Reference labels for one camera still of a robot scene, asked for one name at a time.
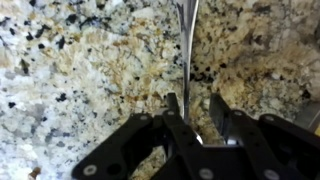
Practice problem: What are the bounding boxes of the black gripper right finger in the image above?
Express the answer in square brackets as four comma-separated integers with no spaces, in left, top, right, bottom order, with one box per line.
[209,93,320,180]

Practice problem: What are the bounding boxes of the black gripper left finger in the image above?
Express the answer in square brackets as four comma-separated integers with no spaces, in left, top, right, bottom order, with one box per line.
[71,92,218,180]

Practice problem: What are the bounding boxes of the stainless steel dishwasher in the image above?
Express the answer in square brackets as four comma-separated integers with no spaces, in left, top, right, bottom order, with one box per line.
[293,99,320,134]

